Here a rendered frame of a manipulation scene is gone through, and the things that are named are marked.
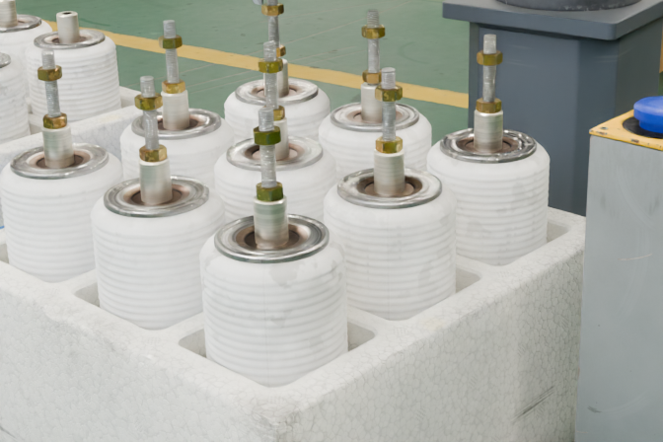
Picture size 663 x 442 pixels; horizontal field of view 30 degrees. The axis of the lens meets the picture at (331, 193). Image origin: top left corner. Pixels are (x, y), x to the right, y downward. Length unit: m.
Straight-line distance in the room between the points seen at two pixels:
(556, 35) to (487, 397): 0.41
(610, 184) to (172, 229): 0.30
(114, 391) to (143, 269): 0.09
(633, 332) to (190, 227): 0.31
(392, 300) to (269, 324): 0.12
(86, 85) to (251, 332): 0.59
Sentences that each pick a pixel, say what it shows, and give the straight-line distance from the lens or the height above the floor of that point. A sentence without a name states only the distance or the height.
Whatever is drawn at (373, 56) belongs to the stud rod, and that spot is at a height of 0.31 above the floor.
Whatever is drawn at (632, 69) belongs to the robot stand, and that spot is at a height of 0.24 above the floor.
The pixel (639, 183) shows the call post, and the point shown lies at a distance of 0.81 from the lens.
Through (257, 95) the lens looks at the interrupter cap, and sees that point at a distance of 1.12.
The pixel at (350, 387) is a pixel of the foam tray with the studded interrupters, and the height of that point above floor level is 0.17.
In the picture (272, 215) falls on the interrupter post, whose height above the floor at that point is 0.27.
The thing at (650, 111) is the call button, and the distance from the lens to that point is 0.82.
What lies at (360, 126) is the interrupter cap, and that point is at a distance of 1.01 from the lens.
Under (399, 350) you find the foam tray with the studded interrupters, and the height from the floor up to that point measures 0.18.
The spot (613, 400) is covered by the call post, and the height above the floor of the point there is 0.12.
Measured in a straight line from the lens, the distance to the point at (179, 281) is 0.87.
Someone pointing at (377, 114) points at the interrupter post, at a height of 0.26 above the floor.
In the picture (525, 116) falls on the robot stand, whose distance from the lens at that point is 1.24.
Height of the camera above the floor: 0.57
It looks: 21 degrees down
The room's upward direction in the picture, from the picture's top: 2 degrees counter-clockwise
